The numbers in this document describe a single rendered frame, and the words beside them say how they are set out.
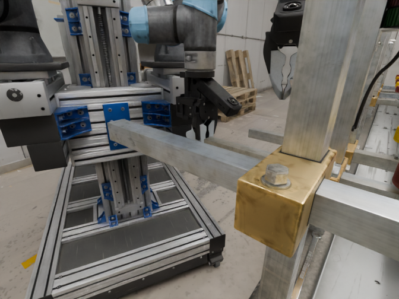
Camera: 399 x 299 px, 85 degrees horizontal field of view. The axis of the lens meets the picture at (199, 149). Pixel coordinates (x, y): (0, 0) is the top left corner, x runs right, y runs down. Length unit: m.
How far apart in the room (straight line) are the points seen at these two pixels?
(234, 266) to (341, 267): 0.81
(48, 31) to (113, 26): 1.71
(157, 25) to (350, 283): 0.68
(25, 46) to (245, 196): 0.80
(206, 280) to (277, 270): 1.00
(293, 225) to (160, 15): 0.48
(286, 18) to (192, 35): 0.22
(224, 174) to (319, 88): 0.11
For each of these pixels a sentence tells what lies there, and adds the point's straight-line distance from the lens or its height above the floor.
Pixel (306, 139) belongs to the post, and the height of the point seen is 0.99.
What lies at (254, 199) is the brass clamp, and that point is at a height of 0.96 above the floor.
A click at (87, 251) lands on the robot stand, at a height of 0.21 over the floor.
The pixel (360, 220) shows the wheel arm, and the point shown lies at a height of 0.95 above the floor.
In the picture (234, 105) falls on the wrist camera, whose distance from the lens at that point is 0.50.
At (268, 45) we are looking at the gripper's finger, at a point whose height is 1.08.
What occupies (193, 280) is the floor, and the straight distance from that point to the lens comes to 1.31.
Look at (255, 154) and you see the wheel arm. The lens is 0.50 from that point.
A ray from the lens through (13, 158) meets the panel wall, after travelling 2.87.
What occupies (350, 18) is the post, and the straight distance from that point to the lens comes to 0.21.
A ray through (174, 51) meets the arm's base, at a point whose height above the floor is 1.07.
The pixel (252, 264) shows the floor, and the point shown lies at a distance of 1.39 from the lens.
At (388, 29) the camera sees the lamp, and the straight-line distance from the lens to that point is 0.46.
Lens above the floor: 1.06
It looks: 23 degrees down
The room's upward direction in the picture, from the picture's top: straight up
